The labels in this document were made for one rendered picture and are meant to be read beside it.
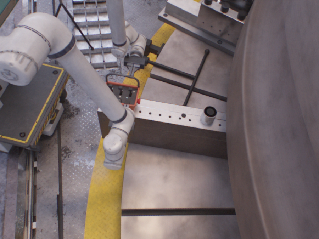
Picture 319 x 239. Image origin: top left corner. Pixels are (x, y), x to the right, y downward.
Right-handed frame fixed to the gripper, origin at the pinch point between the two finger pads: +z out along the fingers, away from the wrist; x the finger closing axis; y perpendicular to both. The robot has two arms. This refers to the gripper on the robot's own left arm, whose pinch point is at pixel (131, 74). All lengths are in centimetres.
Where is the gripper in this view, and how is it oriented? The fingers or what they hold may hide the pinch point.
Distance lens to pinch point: 185.8
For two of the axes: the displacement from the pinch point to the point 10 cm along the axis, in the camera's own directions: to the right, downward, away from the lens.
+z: -1.3, 8.0, -5.8
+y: 1.0, -5.7, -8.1
